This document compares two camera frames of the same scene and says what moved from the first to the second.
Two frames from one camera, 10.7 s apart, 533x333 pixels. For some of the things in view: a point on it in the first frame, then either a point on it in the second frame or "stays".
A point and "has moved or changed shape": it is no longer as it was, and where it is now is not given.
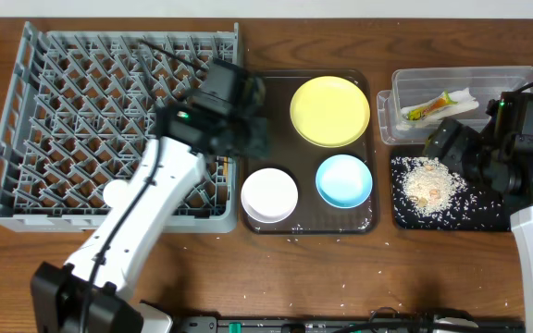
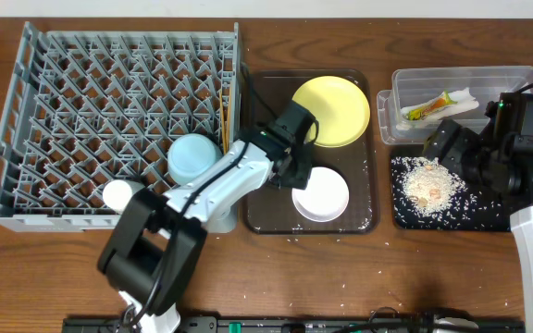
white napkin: (464, 101) stays
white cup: (116, 192) stays
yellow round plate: (329, 111) stays
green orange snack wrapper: (439, 104) stays
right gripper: (464, 137) stays
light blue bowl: (343, 181) has moved or changed shape
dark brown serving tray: (290, 152) stays
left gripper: (252, 134) -> (291, 173)
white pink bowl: (269, 195) -> (325, 197)
